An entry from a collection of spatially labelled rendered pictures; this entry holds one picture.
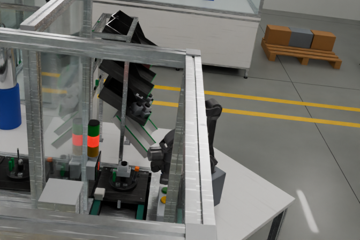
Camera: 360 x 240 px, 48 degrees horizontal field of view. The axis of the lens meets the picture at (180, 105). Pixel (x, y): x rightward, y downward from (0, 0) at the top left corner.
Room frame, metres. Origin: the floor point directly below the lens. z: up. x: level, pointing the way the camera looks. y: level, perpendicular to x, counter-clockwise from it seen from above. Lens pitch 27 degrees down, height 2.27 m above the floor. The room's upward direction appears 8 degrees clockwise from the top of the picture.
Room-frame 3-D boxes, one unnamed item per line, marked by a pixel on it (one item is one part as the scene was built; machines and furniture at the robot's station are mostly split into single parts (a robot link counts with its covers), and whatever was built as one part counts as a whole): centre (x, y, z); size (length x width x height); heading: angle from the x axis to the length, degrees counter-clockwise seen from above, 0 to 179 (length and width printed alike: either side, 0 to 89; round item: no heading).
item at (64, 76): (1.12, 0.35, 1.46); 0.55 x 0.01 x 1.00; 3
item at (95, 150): (1.41, 0.34, 1.28); 0.05 x 0.05 x 0.05
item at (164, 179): (1.60, 0.02, 1.12); 0.19 x 0.06 x 0.08; 3
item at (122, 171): (1.60, 0.24, 1.06); 0.08 x 0.04 x 0.07; 93
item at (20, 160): (1.58, 0.73, 1.01); 0.24 x 0.24 x 0.13; 3
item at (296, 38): (6.84, -1.93, 0.20); 1.20 x 0.80 x 0.41; 93
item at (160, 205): (1.53, 0.01, 0.93); 0.21 x 0.07 x 0.06; 3
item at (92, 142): (1.41, 0.34, 1.33); 0.05 x 0.05 x 0.05
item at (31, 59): (1.12, 0.35, 1.47); 0.61 x 0.03 x 1.03; 3
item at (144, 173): (1.60, 0.23, 0.96); 0.24 x 0.24 x 0.02; 3
